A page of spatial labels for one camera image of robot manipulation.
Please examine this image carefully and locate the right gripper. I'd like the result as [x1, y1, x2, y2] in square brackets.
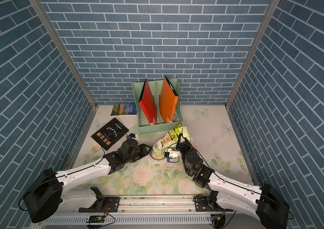
[178, 134, 195, 175]

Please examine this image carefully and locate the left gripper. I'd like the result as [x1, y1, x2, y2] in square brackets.
[123, 143, 153, 164]

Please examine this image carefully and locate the green oats bag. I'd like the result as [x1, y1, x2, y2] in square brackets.
[152, 122, 193, 155]

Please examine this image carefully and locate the blue patterned bowl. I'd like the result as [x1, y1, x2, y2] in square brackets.
[150, 152, 165, 160]

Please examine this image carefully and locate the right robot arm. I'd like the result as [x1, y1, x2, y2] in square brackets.
[176, 134, 294, 229]

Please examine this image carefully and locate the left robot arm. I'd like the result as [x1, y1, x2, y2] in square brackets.
[21, 138, 152, 223]

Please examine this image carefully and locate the black book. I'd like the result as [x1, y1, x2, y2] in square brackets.
[91, 118, 129, 151]

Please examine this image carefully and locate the floral table mat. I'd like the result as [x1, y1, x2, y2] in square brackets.
[74, 105, 253, 195]

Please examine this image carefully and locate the landscape cover book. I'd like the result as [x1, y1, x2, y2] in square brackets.
[111, 104, 137, 117]

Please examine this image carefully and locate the red folder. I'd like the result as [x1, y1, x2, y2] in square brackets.
[139, 79, 157, 125]

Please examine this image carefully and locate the orange folder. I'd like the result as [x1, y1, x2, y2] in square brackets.
[159, 76, 179, 123]

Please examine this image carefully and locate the green file organizer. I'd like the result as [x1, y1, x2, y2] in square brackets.
[132, 79, 183, 134]

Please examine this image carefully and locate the small black controller box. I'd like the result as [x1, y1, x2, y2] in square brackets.
[86, 215, 105, 224]

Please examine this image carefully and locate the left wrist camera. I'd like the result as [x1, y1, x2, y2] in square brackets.
[127, 133, 138, 140]

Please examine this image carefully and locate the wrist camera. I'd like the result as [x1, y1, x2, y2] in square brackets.
[127, 133, 138, 140]
[164, 150, 182, 163]

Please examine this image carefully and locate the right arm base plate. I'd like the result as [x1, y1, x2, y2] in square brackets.
[192, 194, 231, 212]

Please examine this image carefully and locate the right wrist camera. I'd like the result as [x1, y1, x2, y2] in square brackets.
[164, 150, 182, 163]

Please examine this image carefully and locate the aluminium front rail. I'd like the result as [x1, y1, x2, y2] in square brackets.
[30, 195, 263, 229]

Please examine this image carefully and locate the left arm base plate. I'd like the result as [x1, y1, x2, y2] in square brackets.
[79, 197, 121, 213]

